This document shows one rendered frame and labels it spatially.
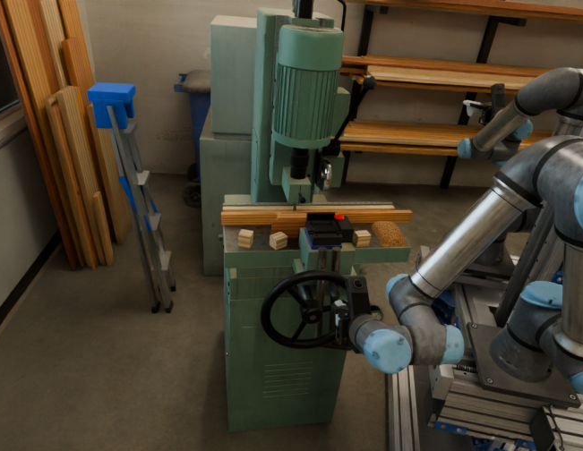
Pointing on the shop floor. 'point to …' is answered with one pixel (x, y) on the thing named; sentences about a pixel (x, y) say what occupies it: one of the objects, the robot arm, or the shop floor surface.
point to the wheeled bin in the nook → (198, 85)
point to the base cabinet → (277, 367)
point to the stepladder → (133, 182)
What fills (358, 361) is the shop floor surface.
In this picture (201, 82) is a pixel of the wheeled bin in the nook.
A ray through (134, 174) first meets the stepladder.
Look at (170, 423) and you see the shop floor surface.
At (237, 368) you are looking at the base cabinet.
